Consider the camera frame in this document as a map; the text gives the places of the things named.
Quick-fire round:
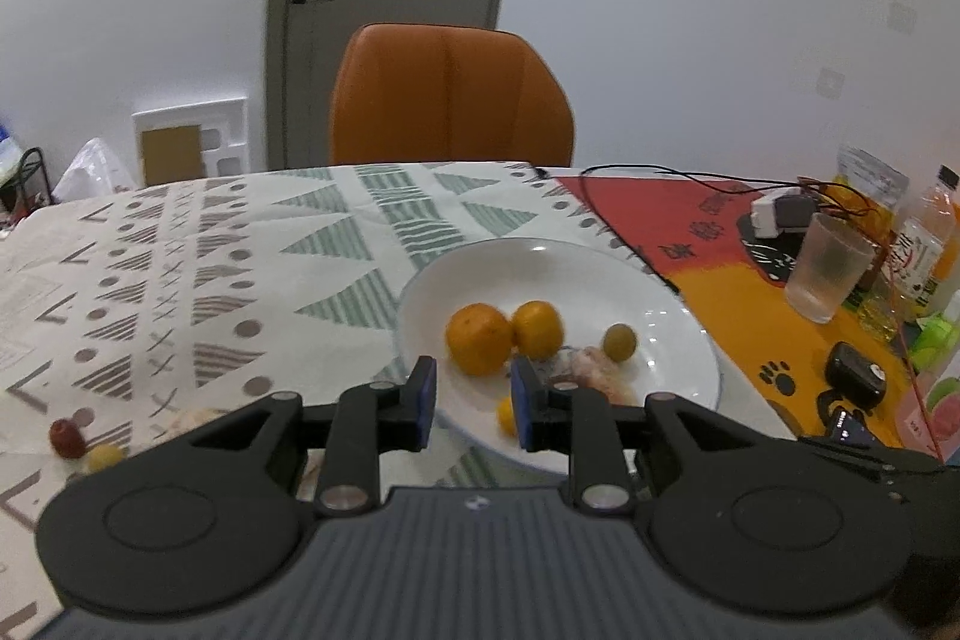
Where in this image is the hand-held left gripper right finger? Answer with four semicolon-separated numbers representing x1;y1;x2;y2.
510;356;818;512

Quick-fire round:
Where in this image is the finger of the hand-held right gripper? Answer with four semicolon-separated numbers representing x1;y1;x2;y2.
799;436;944;503

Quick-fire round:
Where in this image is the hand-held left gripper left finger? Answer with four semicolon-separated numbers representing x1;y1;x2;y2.
135;355;437;515

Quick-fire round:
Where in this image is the large orange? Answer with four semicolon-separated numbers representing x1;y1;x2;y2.
445;302;515;377
511;299;565;360

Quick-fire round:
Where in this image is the white plate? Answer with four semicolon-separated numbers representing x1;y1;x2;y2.
394;237;725;480

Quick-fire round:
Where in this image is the small device with screen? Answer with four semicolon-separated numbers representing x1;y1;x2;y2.
821;406;880;447

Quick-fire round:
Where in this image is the pink box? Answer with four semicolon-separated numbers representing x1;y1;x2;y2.
896;359;960;465

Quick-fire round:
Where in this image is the black case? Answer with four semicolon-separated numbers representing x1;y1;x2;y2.
823;341;886;412

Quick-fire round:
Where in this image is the green plastic item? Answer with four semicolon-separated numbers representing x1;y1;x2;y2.
907;310;960;378

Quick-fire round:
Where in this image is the frosted plastic cup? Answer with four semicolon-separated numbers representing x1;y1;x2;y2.
784;211;878;324

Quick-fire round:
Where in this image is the orange drink bottle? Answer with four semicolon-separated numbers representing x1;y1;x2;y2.
889;164;960;319

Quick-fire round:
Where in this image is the red and orange mat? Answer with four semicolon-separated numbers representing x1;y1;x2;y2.
551;171;946;461

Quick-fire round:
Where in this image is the patterned tablecloth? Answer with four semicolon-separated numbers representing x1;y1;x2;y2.
0;160;796;615

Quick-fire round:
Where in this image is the white power adapter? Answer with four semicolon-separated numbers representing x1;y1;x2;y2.
750;188;822;240

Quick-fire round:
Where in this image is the clear snack bag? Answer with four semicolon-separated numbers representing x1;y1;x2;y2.
835;143;910;214

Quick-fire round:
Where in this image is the orange chair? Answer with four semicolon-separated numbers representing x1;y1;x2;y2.
330;23;577;167

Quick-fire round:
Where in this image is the white foam packaging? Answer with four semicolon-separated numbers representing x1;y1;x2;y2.
131;97;250;187

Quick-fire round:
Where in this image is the brown cardboard piece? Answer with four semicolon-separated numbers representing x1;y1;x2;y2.
141;124;203;185

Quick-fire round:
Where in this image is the dark red plum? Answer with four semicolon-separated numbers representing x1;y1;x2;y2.
49;419;85;459

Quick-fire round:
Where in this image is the white plastic bag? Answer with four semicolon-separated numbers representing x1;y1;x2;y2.
52;137;137;202

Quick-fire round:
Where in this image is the black metal rack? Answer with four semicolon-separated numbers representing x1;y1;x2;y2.
0;147;53;214

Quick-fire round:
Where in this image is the blue and white bag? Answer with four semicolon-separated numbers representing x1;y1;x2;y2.
0;119;22;180

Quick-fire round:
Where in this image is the black cable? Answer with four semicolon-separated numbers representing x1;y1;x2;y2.
581;162;807;195

